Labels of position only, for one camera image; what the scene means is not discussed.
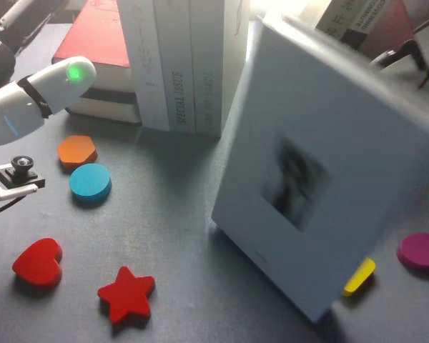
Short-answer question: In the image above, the blue round wooden block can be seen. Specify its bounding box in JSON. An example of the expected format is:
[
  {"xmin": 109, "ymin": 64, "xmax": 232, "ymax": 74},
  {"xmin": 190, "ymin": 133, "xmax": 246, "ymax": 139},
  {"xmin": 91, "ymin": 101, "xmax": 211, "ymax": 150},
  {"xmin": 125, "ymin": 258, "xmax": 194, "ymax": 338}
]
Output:
[{"xmin": 69, "ymin": 163, "xmax": 113, "ymax": 205}]

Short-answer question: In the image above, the orange hexagon wooden block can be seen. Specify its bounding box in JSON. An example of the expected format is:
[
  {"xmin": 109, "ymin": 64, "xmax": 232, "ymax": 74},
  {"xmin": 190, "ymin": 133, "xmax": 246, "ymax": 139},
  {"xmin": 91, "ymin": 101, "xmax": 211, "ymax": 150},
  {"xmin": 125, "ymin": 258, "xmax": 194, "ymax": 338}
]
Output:
[{"xmin": 56, "ymin": 134, "xmax": 99, "ymax": 172}]

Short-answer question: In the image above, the pale grey book with emblem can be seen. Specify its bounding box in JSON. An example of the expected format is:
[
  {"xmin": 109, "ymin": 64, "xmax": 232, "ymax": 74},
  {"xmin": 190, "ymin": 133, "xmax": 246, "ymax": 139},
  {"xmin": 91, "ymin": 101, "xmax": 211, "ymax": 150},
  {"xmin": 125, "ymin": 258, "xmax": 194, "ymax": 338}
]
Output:
[{"xmin": 189, "ymin": 0, "xmax": 253, "ymax": 139}]

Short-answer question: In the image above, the white book with picture cover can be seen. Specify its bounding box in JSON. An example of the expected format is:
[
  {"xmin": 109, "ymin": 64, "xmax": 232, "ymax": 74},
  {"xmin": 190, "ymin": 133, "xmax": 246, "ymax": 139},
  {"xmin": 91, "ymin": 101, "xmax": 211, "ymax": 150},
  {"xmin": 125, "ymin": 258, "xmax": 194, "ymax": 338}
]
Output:
[{"xmin": 210, "ymin": 9, "xmax": 429, "ymax": 323}]

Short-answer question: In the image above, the red heart wooden block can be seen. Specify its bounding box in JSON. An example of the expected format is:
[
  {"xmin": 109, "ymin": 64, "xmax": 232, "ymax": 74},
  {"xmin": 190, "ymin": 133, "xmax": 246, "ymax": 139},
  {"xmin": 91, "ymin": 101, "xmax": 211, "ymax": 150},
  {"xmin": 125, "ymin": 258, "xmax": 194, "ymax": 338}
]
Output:
[{"xmin": 12, "ymin": 237, "xmax": 64, "ymax": 289}]

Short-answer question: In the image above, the red star wooden block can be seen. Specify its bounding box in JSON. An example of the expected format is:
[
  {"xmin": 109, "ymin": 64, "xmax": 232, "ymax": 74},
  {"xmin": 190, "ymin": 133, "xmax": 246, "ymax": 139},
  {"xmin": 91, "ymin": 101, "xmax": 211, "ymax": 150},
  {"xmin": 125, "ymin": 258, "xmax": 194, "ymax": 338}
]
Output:
[{"xmin": 97, "ymin": 266, "xmax": 157, "ymax": 327}]

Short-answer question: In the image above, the purple oval wooden block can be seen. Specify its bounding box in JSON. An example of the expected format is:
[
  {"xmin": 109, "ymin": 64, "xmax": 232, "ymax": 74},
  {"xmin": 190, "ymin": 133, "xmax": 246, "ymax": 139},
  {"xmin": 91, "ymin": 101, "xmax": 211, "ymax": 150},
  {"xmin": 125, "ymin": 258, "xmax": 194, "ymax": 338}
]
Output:
[{"xmin": 396, "ymin": 232, "xmax": 429, "ymax": 274}]

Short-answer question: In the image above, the grey table cloth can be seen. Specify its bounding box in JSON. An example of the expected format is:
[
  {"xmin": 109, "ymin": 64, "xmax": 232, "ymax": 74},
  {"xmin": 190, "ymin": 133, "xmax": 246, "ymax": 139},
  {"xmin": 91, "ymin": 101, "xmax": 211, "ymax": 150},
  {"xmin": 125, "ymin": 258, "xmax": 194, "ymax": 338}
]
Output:
[{"xmin": 0, "ymin": 21, "xmax": 429, "ymax": 343}]

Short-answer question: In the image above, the wrist camera on white bracket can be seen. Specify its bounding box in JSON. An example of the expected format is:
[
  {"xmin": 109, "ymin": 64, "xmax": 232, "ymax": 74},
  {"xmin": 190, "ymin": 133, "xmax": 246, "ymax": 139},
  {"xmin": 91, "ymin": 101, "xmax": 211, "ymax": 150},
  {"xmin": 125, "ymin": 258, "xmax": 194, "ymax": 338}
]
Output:
[{"xmin": 0, "ymin": 154, "xmax": 46, "ymax": 202}]

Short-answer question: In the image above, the grey book with Chinese title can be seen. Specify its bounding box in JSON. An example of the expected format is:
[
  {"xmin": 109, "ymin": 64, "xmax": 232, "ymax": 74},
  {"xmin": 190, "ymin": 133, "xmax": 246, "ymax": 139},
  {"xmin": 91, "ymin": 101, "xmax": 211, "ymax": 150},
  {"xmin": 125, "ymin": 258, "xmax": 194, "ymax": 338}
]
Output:
[{"xmin": 314, "ymin": 0, "xmax": 355, "ymax": 39}]

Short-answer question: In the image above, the red hardcover book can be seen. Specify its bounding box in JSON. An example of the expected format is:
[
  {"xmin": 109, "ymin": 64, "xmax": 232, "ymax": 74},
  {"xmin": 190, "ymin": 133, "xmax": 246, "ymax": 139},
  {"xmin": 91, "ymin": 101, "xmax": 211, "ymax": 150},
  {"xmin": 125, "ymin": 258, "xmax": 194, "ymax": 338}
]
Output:
[
  {"xmin": 360, "ymin": 0, "xmax": 418, "ymax": 62},
  {"xmin": 51, "ymin": 0, "xmax": 134, "ymax": 89},
  {"xmin": 66, "ymin": 87, "xmax": 142, "ymax": 126}
]

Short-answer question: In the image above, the yellow square wooden block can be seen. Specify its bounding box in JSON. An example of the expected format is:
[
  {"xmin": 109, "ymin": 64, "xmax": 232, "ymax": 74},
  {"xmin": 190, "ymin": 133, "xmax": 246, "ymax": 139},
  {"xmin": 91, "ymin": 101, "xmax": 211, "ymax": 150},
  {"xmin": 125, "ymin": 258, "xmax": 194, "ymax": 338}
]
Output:
[{"xmin": 341, "ymin": 257, "xmax": 377, "ymax": 298}]

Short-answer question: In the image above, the plain white spine book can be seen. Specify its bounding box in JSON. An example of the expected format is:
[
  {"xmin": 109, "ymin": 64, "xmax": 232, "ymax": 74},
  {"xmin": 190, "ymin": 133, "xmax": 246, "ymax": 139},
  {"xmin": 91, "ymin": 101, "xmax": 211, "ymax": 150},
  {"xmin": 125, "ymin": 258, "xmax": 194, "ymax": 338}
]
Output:
[{"xmin": 117, "ymin": 0, "xmax": 171, "ymax": 131}]

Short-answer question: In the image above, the grey special issue book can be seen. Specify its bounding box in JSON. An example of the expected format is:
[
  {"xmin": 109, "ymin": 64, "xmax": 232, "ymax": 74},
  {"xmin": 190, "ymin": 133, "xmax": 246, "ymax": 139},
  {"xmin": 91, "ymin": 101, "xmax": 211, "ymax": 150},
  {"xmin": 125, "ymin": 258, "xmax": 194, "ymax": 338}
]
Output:
[{"xmin": 153, "ymin": 0, "xmax": 198, "ymax": 135}]

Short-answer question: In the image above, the thin black camera cable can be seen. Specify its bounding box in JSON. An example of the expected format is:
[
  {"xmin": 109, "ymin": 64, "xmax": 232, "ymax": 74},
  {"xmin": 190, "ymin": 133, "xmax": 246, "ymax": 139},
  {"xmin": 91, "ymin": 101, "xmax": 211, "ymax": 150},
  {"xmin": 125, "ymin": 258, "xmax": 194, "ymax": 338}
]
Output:
[{"xmin": 0, "ymin": 194, "xmax": 23, "ymax": 220}]

